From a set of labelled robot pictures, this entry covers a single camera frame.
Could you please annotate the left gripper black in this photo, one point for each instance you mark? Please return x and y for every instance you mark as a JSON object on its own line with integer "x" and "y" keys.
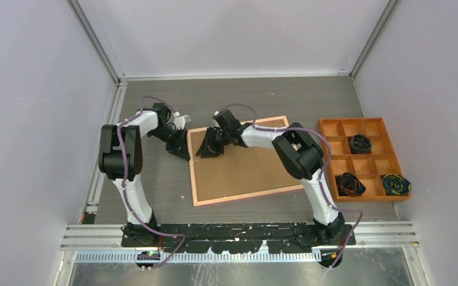
{"x": 179, "y": 148}

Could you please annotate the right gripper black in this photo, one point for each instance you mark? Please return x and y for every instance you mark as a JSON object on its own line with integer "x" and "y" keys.
{"x": 209, "y": 149}

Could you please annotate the brown backing board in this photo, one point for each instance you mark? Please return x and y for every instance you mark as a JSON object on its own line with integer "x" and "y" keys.
{"x": 244, "y": 169}

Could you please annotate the pink wooden picture frame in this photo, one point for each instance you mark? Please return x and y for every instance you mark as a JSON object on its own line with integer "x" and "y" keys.
{"x": 244, "y": 197}

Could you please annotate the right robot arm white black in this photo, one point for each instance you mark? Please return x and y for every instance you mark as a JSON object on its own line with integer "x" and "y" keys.
{"x": 299, "y": 153}

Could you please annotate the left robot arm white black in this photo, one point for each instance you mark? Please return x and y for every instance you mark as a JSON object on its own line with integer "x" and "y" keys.
{"x": 121, "y": 159}

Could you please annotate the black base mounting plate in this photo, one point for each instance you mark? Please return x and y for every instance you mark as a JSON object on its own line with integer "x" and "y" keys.
{"x": 235, "y": 238}

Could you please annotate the dark red-striped rolled item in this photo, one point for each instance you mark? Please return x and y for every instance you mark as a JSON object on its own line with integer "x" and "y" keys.
{"x": 349, "y": 185}

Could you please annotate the orange compartment tray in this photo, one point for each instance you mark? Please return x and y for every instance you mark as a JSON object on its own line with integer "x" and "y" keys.
{"x": 367, "y": 168}

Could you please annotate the blue yellow rolled item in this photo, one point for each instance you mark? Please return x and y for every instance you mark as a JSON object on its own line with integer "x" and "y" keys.
{"x": 395, "y": 184}

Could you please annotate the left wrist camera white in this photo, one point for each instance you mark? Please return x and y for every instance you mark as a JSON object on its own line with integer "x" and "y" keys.
{"x": 180, "y": 121}

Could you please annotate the aluminium front rail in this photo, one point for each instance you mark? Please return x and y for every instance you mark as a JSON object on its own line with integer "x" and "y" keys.
{"x": 366, "y": 234}

